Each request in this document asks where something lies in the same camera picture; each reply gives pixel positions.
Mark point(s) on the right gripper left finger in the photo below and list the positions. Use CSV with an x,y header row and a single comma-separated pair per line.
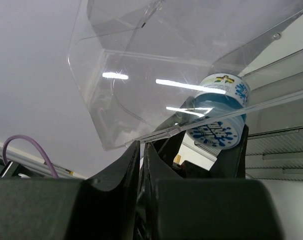
x,y
101,207

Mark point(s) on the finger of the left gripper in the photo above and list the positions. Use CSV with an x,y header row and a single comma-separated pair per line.
x,y
230,163

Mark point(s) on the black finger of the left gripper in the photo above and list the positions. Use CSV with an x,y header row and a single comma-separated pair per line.
x,y
174,151

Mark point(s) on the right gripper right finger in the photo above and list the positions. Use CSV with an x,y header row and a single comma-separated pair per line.
x,y
186,208

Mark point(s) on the blue white small jar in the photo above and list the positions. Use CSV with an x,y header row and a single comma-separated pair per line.
x,y
226,133

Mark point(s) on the clear acrylic drawer organizer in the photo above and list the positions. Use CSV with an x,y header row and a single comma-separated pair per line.
x,y
136,62

